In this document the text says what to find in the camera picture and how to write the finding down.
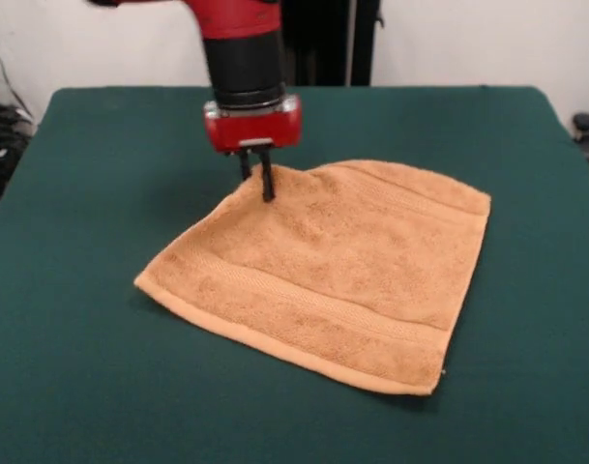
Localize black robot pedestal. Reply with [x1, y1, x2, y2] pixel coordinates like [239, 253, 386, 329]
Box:
[281, 0, 374, 88]

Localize dark green table cloth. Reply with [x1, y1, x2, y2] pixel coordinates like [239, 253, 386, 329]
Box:
[0, 85, 589, 464]

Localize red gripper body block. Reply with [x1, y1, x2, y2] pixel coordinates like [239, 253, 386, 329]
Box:
[202, 94, 304, 156]

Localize orange terry towel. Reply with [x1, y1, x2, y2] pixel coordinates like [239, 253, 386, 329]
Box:
[133, 159, 492, 397]

